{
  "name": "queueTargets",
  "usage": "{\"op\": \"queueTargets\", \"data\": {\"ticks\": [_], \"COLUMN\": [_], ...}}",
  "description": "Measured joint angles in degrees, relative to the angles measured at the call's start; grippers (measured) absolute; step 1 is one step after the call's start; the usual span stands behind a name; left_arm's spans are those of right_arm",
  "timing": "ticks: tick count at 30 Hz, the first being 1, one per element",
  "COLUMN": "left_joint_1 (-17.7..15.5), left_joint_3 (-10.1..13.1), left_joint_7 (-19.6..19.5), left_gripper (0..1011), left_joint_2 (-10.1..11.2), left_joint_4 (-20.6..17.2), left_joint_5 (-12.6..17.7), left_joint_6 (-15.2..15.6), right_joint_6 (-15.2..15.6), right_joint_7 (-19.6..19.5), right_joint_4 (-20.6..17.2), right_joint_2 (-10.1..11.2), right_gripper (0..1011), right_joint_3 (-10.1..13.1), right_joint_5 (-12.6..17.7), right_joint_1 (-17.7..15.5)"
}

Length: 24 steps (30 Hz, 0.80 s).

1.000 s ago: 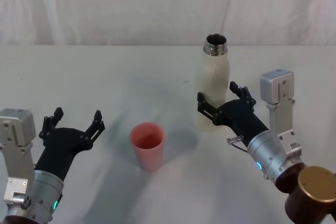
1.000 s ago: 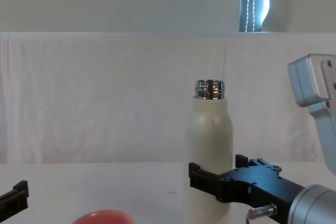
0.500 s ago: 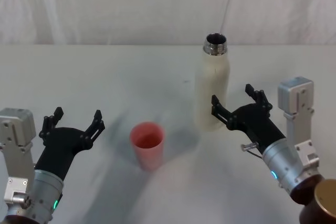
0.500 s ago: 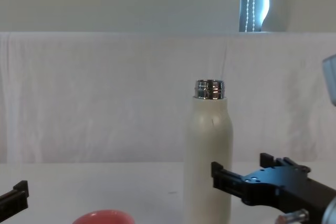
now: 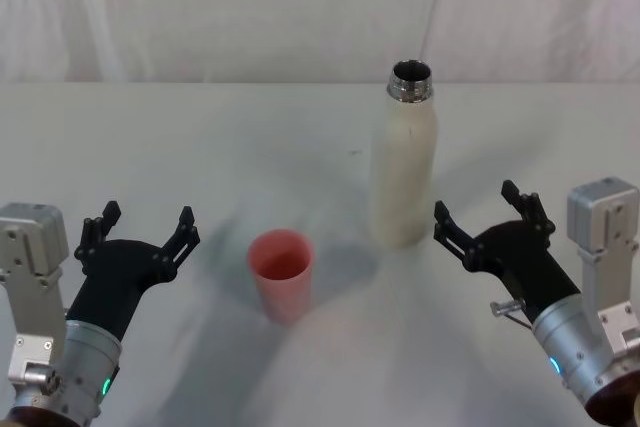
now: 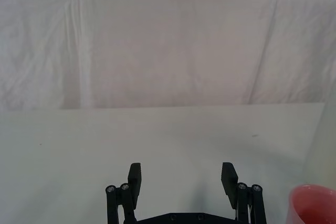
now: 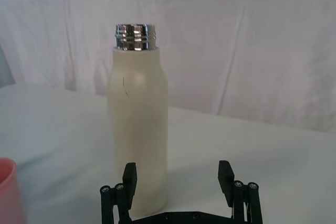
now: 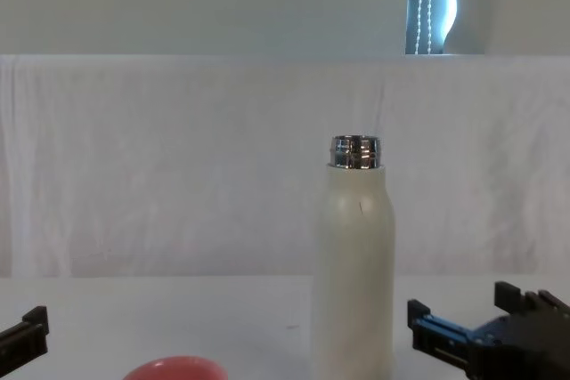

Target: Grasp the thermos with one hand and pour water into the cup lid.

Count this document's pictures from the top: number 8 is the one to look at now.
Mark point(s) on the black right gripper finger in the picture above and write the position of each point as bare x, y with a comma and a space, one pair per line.
512, 300
438, 337

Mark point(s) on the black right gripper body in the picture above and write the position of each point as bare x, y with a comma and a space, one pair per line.
525, 349

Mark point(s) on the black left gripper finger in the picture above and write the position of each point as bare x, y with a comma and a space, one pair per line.
31, 335

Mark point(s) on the cream vacuum bottle steel neck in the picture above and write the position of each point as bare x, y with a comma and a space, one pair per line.
354, 273

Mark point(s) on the white table cloth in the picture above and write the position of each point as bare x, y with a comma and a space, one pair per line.
178, 317

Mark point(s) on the pink cup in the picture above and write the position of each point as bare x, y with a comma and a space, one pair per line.
178, 369

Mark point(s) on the white draped backdrop sheet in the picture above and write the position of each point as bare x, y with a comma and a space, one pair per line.
178, 166

